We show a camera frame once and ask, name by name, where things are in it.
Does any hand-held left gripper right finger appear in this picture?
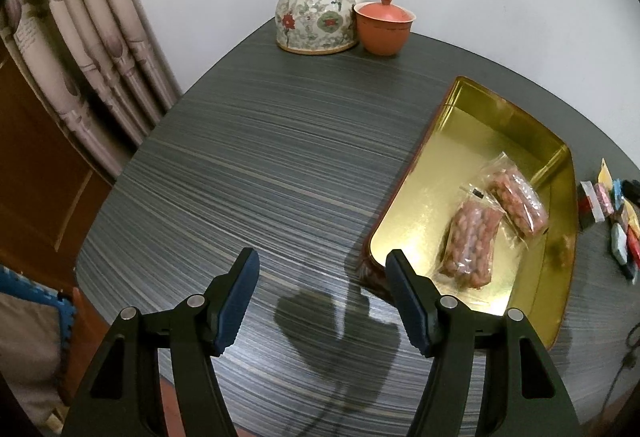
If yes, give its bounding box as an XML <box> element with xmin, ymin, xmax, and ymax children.
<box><xmin>385</xmin><ymin>249</ymin><xmax>583</xmax><ymax>437</ymax></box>

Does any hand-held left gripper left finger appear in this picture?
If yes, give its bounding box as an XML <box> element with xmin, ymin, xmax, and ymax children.
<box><xmin>60</xmin><ymin>247</ymin><xmax>261</xmax><ymax>437</ymax></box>

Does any gold tin box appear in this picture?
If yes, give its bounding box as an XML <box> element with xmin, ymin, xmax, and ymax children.
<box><xmin>361</xmin><ymin>76</ymin><xmax>578</xmax><ymax>352</ymax></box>

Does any pile of small colourful packets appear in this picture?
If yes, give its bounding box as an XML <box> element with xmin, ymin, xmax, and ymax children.
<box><xmin>577</xmin><ymin>158</ymin><xmax>640</xmax><ymax>285</ymax></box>

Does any clear peanut snack packet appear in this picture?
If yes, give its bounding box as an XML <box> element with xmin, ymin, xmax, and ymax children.
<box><xmin>437</xmin><ymin>184</ymin><xmax>503</xmax><ymax>289</ymax></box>
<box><xmin>481</xmin><ymin>153</ymin><xmax>550</xmax><ymax>239</ymax></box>

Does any blue foam mat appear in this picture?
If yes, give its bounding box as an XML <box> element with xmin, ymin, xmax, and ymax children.
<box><xmin>0</xmin><ymin>264</ymin><xmax>81</xmax><ymax>358</ymax></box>

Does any brown wooden door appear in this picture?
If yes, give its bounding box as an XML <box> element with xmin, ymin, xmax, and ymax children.
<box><xmin>0</xmin><ymin>37</ymin><xmax>116</xmax><ymax>278</ymax></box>

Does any orange lidded tea cup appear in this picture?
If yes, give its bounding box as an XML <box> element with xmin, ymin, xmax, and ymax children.
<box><xmin>354</xmin><ymin>0</ymin><xmax>417</xmax><ymax>56</ymax></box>

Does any floral ceramic teapot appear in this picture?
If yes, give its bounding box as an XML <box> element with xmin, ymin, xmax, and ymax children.
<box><xmin>267</xmin><ymin>0</ymin><xmax>383</xmax><ymax>54</ymax></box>

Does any beige patterned curtain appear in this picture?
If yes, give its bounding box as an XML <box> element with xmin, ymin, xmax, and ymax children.
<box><xmin>0</xmin><ymin>0</ymin><xmax>183</xmax><ymax>178</ymax></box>

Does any black cable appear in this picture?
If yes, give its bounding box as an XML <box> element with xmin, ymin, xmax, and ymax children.
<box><xmin>597</xmin><ymin>324</ymin><xmax>640</xmax><ymax>418</ymax></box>

